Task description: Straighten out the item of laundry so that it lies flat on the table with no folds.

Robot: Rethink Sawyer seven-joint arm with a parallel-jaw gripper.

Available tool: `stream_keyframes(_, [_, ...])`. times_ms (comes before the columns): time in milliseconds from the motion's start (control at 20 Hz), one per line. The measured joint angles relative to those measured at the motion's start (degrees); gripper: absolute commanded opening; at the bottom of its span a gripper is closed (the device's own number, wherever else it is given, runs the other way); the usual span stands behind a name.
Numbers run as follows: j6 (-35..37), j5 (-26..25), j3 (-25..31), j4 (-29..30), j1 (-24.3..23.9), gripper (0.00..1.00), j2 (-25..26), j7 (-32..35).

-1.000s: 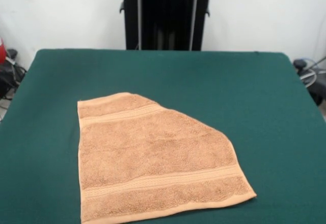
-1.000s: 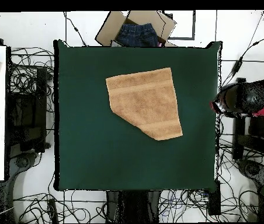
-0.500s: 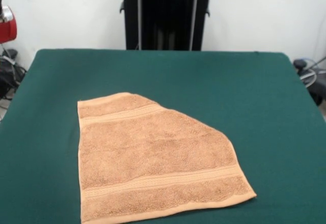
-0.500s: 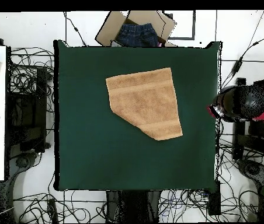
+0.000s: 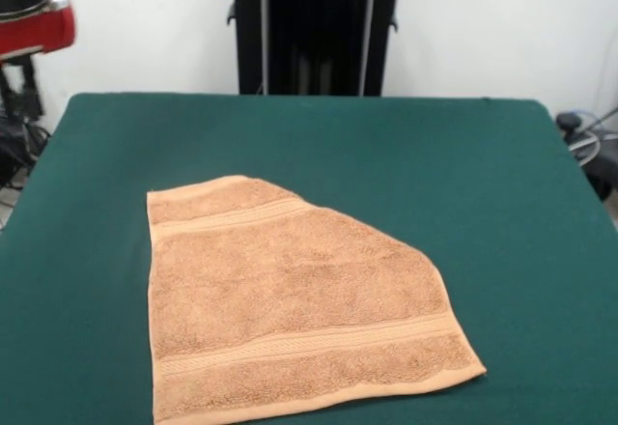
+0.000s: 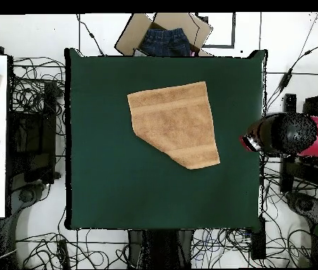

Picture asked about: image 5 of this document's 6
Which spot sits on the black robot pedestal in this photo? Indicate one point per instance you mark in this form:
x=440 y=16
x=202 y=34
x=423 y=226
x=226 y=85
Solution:
x=314 y=24

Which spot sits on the dark green table cloth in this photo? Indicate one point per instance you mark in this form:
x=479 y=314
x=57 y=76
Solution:
x=483 y=178

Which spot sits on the orange terry towel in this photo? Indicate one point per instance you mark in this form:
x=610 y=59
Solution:
x=289 y=309

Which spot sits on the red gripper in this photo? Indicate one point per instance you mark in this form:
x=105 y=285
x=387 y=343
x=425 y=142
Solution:
x=34 y=34

